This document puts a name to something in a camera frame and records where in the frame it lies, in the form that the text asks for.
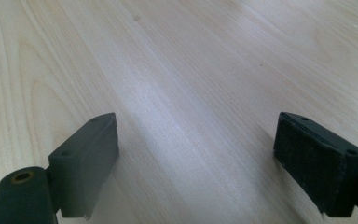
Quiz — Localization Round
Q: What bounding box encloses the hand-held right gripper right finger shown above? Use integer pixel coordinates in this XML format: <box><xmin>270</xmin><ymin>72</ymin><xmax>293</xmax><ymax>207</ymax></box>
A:
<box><xmin>272</xmin><ymin>111</ymin><xmax>358</xmax><ymax>218</ymax></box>

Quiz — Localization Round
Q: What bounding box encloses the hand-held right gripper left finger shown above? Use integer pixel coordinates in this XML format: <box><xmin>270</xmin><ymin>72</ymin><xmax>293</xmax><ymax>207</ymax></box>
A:
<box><xmin>48</xmin><ymin>112</ymin><xmax>120</xmax><ymax>220</ymax></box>

